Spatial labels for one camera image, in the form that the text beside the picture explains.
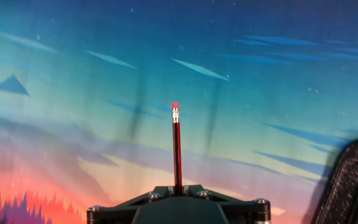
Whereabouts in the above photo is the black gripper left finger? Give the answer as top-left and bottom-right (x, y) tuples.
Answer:
(86, 185), (178, 224)

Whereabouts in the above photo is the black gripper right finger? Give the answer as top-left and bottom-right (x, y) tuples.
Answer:
(178, 184), (272, 224)

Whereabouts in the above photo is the red and black pencil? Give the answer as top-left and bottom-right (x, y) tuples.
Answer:
(170, 101), (184, 196)

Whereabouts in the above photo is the black metal C-clamp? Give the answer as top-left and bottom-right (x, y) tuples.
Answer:
(309, 136), (358, 224)

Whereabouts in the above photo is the landscape printed cloth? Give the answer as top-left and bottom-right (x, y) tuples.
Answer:
(0, 0), (358, 224)

